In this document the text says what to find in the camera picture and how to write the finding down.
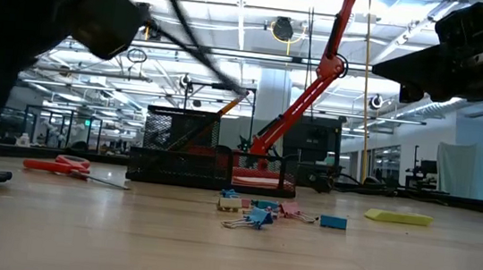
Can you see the white plastic bottle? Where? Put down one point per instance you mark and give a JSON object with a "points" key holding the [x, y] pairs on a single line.
{"points": [[23, 140]]}

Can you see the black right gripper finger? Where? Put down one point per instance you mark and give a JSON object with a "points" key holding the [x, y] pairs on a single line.
{"points": [[446, 71], [411, 94]]}

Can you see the blue eraser block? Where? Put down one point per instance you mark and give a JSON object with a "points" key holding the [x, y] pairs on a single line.
{"points": [[333, 222]]}

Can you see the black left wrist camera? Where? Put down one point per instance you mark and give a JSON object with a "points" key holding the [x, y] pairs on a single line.
{"points": [[110, 18]]}

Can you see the red desk lamp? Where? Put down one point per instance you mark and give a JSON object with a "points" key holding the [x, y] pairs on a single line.
{"points": [[298, 107]]}

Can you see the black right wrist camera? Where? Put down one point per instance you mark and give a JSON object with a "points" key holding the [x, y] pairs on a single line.
{"points": [[465, 19]]}

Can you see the pale green fabric screen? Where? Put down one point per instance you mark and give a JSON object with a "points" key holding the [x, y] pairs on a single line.
{"points": [[467, 172]]}

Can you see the pink sticky note pad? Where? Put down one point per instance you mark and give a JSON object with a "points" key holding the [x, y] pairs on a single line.
{"points": [[259, 182]]}

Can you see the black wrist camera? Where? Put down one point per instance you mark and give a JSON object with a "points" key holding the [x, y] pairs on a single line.
{"points": [[110, 18], [465, 19]]}

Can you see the black mesh desk organizer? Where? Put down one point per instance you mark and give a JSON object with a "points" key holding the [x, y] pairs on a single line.
{"points": [[175, 168]]}

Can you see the black background gantry frame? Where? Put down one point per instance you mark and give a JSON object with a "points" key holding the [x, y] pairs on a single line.
{"points": [[222, 86]]}

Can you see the black background workstation frame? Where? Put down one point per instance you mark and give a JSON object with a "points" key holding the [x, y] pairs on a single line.
{"points": [[72, 126]]}

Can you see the black computer monitor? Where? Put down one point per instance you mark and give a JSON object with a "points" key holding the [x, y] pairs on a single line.
{"points": [[429, 167]]}

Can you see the pink binder clip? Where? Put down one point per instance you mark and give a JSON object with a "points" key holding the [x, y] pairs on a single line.
{"points": [[290, 209], [245, 203]]}

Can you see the blue binder clip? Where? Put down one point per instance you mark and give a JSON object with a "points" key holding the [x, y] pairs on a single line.
{"points": [[265, 204], [257, 217], [228, 193]]}

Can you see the yellow rectangular eraser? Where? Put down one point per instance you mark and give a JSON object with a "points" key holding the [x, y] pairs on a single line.
{"points": [[397, 217]]}

